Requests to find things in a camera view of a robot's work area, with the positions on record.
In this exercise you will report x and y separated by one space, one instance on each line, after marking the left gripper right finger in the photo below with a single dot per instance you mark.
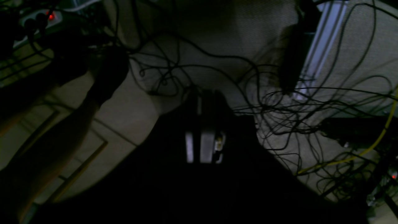
214 119

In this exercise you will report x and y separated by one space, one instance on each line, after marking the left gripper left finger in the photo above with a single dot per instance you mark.
191 126

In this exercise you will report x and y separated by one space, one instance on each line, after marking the aluminium profile rail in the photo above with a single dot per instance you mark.
331 17

